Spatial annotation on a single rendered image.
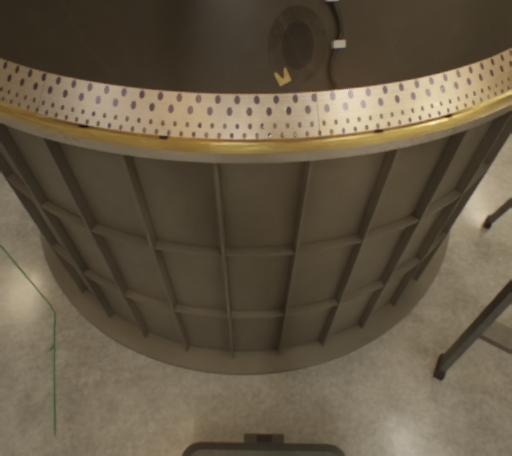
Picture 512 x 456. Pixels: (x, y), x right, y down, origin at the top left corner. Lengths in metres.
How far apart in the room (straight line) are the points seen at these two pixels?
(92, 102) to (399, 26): 0.61
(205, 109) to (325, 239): 0.52
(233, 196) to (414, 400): 1.22
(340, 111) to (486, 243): 1.70
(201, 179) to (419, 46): 0.52
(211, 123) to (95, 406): 1.32
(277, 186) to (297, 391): 1.04
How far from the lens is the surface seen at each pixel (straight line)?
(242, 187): 0.87
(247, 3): 0.76
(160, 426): 1.71
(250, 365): 1.71
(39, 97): 0.92
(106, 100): 0.83
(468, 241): 2.33
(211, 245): 1.05
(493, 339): 1.69
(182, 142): 0.75
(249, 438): 1.43
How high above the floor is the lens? 1.65
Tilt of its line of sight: 48 degrees down
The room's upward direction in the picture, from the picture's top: 1 degrees clockwise
